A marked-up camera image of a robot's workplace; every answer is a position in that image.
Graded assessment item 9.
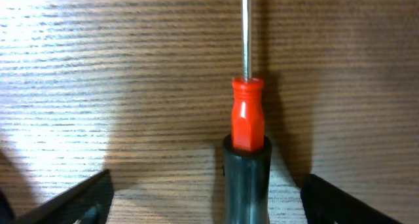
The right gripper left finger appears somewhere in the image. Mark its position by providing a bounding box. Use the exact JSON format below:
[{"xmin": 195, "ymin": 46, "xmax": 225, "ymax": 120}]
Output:
[{"xmin": 1, "ymin": 170, "xmax": 114, "ymax": 224}]

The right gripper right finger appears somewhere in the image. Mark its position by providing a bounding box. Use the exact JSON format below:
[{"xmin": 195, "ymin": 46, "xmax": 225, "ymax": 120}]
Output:
[{"xmin": 301, "ymin": 174, "xmax": 401, "ymax": 224}]

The red black screwdriver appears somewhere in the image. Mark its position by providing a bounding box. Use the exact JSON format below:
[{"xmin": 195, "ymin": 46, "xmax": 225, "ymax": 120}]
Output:
[{"xmin": 223, "ymin": 0, "xmax": 272, "ymax": 224}]

